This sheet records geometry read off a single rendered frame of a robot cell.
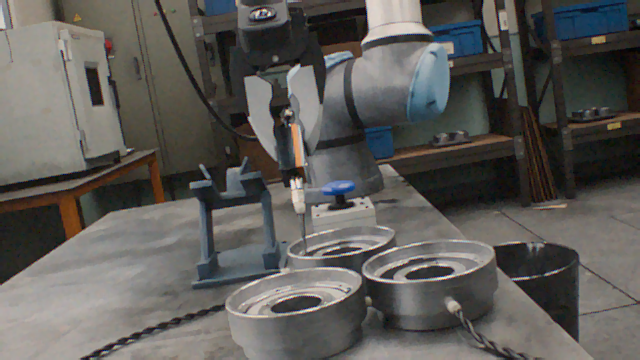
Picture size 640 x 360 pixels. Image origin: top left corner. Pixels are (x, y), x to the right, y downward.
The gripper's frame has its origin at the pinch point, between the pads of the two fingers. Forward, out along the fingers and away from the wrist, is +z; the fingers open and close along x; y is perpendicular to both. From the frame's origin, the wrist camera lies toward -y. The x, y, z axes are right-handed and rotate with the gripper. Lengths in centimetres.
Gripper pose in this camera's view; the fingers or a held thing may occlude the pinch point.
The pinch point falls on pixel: (291, 147)
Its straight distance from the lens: 65.7
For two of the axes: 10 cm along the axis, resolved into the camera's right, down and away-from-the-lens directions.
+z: 1.7, 9.7, 1.5
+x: -9.9, 1.7, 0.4
